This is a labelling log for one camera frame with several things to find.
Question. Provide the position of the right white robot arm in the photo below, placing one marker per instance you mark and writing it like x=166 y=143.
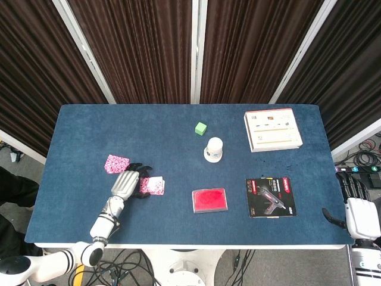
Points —
x=366 y=265

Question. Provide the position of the black fabric item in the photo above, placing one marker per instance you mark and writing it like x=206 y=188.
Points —
x=15 y=187

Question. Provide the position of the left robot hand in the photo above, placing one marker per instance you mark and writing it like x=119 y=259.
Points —
x=125 y=184

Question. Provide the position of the white partition rail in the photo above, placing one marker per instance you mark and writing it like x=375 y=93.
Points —
x=357 y=138
x=21 y=146

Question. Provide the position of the white partition post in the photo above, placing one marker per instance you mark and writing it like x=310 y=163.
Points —
x=303 y=51
x=199 y=50
x=87 y=56

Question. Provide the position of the white cardboard box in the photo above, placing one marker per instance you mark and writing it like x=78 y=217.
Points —
x=274 y=131

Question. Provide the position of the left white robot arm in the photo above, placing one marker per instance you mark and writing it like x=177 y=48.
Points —
x=102 y=226

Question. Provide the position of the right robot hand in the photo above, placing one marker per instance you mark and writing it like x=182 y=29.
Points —
x=364 y=219

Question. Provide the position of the green cube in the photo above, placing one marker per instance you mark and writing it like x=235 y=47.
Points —
x=200 y=128

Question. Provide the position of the white pedestal base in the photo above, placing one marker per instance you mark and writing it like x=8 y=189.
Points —
x=183 y=268

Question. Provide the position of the blue felt table cover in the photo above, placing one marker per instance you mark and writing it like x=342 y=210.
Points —
x=166 y=143

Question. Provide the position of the dark brown pleated curtain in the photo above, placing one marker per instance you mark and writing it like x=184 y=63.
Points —
x=143 y=50
x=351 y=74
x=29 y=74
x=253 y=50

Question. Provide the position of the red ink pad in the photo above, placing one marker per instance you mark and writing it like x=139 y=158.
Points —
x=209 y=200

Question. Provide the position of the black power strip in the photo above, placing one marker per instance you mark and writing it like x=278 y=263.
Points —
x=361 y=169

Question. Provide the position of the white round jar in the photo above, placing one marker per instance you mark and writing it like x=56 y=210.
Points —
x=213 y=149

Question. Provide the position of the black glue gun package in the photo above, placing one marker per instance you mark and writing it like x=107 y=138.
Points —
x=271 y=197

